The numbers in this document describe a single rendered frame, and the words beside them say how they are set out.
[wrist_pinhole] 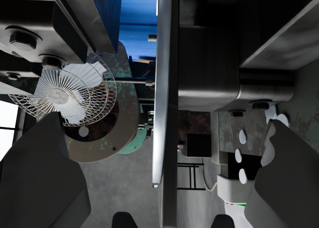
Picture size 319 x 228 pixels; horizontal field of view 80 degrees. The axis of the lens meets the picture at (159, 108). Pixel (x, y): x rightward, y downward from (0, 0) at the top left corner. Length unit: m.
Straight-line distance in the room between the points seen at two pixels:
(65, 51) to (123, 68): 1.40
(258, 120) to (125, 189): 6.85
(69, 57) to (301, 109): 0.28
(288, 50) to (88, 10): 0.21
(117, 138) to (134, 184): 5.48
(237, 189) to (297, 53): 0.34
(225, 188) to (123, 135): 1.19
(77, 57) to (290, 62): 0.25
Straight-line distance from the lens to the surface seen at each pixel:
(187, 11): 0.29
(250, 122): 0.32
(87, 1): 0.26
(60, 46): 0.27
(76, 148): 1.67
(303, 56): 0.21
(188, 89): 0.19
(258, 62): 0.21
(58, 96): 1.12
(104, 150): 1.60
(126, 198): 7.13
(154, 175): 0.16
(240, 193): 0.48
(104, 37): 0.32
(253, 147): 0.31
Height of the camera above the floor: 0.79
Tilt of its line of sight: 1 degrees down
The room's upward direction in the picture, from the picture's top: 88 degrees counter-clockwise
